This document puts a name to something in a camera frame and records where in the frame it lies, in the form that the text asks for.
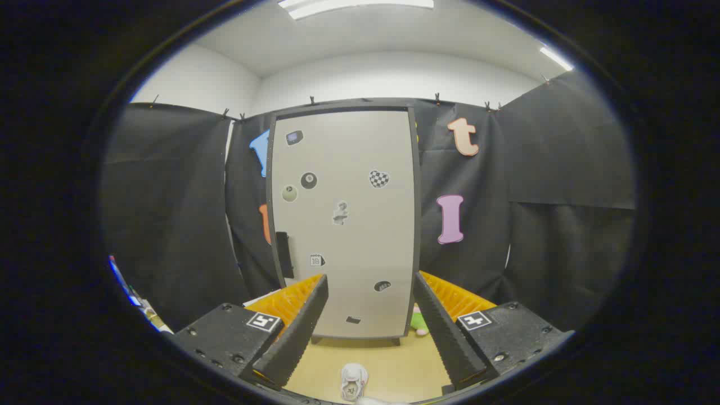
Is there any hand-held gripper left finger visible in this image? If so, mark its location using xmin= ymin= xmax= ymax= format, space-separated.
xmin=170 ymin=273 xmax=330 ymax=390

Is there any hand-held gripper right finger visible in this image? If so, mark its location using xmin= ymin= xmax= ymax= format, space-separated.
xmin=412 ymin=271 xmax=575 ymax=392

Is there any white shoe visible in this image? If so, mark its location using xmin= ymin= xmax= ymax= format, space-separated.
xmin=340 ymin=363 xmax=370 ymax=402

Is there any black cabinet door handle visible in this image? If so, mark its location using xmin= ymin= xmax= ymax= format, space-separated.
xmin=275 ymin=231 xmax=295 ymax=280

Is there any grey shoe cabinet door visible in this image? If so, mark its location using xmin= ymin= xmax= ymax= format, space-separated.
xmin=270 ymin=110 xmax=417 ymax=339

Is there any grey shoe cabinet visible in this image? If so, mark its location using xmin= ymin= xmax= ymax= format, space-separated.
xmin=265 ymin=100 xmax=423 ymax=345

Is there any green pink plush toy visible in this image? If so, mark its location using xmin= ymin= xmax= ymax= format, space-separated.
xmin=410 ymin=305 xmax=431 ymax=338

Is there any printed paper sheet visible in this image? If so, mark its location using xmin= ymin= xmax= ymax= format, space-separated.
xmin=243 ymin=289 xmax=282 ymax=308

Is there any beige small object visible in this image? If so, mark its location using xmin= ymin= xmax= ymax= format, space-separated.
xmin=139 ymin=298 xmax=174 ymax=334

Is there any black backdrop cloth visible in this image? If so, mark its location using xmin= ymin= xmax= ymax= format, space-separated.
xmin=101 ymin=70 xmax=637 ymax=334

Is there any blue printed packet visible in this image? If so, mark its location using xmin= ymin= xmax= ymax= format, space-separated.
xmin=109 ymin=255 xmax=141 ymax=308

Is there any long ceiling light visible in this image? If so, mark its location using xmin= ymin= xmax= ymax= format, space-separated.
xmin=278 ymin=0 xmax=435 ymax=21

